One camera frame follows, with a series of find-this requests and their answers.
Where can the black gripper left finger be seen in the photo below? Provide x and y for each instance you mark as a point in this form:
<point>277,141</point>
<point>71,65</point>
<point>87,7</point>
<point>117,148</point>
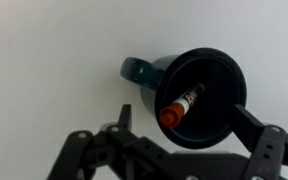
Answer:
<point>124,116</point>

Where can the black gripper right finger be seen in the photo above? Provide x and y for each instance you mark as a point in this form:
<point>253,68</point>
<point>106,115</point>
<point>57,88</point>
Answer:
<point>267,146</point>

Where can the marker with red cap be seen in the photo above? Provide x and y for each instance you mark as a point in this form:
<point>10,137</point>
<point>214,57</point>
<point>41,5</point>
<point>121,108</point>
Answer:
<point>172,116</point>

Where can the dark teal mug with logo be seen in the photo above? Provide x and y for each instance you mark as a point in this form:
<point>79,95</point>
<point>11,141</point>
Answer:
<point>217,73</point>

